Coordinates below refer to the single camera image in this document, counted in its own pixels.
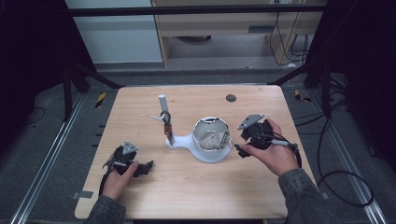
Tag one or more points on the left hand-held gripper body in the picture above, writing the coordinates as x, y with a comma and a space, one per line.
120, 161

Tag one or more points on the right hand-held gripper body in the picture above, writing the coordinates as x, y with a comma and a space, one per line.
258, 135

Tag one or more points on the white stand with branch post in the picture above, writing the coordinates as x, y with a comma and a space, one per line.
186, 143

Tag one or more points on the person's left hand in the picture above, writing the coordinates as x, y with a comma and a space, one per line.
116, 185

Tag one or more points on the person's right hand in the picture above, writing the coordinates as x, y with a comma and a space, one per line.
278, 157

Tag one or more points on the dark round table grommet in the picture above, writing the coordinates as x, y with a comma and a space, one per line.
231, 98

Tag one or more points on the yellow black striped tape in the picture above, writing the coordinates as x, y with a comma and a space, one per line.
301, 96
100, 99

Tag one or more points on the black metal stand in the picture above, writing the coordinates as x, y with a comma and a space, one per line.
77, 77
317, 77

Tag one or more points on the wooden desk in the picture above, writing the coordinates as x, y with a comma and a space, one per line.
218, 23

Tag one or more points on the white cabinet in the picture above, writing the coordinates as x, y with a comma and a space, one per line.
118, 40

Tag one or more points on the metal floor rail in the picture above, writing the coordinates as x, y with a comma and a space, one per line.
351, 165
43, 165

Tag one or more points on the black horizontal frame bar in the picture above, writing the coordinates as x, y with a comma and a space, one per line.
186, 10

